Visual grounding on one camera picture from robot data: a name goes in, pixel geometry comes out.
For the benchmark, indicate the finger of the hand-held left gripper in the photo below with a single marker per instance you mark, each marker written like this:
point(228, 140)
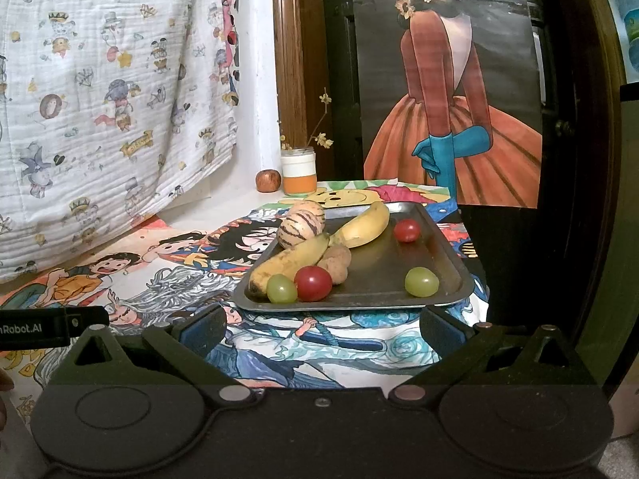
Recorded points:
point(90, 319)

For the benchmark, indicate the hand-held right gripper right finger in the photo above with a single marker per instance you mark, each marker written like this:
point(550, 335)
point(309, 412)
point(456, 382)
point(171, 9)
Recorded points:
point(442, 332)

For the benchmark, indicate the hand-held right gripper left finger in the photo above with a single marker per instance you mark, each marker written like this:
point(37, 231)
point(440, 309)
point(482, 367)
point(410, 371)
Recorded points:
point(199, 329)

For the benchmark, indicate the green grape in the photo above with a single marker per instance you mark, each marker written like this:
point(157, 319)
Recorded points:
point(422, 282)
point(282, 289)

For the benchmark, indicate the metal tray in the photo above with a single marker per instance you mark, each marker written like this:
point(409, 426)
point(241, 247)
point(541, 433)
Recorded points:
point(379, 269)

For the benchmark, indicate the red cherry tomato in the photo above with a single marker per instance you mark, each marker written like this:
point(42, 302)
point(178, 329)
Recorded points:
point(407, 230)
point(313, 284)

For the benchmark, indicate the brown spotted banana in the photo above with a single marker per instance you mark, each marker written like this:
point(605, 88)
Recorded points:
point(289, 264)

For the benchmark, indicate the brown potato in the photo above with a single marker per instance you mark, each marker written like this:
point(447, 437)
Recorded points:
point(334, 273)

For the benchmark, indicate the yellow banana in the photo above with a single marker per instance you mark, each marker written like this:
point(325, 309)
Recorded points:
point(367, 224)

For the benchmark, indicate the striped pepino melon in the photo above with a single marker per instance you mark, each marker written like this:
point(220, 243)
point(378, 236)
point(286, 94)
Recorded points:
point(312, 208)
point(299, 232)

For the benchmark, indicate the cartoon printed tablecloth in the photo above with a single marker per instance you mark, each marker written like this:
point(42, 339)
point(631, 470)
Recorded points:
point(174, 269)

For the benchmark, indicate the red apple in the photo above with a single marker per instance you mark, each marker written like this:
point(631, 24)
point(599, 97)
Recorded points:
point(268, 180)

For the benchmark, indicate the white and orange jar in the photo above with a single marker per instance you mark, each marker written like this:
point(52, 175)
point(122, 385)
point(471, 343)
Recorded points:
point(298, 172)

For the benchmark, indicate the white printed blanket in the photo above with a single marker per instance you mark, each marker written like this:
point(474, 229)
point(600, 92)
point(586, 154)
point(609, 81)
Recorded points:
point(100, 110)

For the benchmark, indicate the yellow flower twig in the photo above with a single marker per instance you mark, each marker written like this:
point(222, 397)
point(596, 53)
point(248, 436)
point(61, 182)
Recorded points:
point(323, 138)

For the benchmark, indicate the dark door knob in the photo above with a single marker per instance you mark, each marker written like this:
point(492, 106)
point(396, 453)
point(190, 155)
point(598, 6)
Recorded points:
point(564, 127)

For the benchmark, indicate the dark wooden door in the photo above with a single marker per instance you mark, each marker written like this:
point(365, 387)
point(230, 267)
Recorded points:
point(344, 60)

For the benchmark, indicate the pale blue printed sheet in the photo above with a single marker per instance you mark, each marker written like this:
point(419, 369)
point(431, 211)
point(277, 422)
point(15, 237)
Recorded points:
point(626, 5)

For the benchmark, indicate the wall poster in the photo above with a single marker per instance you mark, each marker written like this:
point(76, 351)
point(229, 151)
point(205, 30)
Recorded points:
point(449, 110)

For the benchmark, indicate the brown wooden door post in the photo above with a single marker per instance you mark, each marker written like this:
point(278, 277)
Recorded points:
point(294, 35)
point(599, 159)

